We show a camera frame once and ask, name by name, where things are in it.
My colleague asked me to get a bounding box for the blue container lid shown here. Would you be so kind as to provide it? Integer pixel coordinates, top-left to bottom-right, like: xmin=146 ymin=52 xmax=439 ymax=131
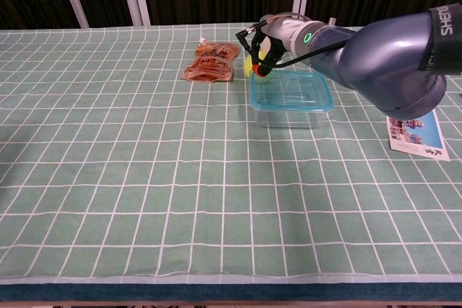
xmin=248 ymin=71 xmax=335 ymax=113

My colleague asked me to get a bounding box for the clear plastic container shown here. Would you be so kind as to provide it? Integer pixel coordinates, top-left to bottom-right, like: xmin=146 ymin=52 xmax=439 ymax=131
xmin=252 ymin=107 xmax=326 ymax=129

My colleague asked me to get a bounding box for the green checked tablecloth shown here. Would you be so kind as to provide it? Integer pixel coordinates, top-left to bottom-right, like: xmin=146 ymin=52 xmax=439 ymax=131
xmin=0 ymin=22 xmax=462 ymax=286

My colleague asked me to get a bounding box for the postcard with building photo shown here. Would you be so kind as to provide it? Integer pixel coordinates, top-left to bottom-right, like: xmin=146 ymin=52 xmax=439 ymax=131
xmin=385 ymin=109 xmax=452 ymax=162

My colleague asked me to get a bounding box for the brown sauce pouch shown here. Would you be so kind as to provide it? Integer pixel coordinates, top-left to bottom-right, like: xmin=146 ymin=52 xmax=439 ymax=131
xmin=181 ymin=36 xmax=242 ymax=84

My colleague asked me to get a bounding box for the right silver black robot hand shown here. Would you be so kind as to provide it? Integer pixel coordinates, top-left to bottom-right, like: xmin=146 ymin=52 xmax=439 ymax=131
xmin=251 ymin=13 xmax=307 ymax=77

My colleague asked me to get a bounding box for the yellow tennis ball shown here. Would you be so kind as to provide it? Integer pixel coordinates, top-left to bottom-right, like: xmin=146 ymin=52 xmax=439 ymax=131
xmin=243 ymin=50 xmax=271 ymax=84

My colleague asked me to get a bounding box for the black hand cable with connector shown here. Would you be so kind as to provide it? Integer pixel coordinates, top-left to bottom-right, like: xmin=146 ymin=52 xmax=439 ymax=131
xmin=235 ymin=26 xmax=347 ymax=71

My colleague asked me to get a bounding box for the dark teal table edge strip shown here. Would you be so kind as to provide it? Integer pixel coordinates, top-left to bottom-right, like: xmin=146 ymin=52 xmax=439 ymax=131
xmin=0 ymin=283 xmax=462 ymax=302

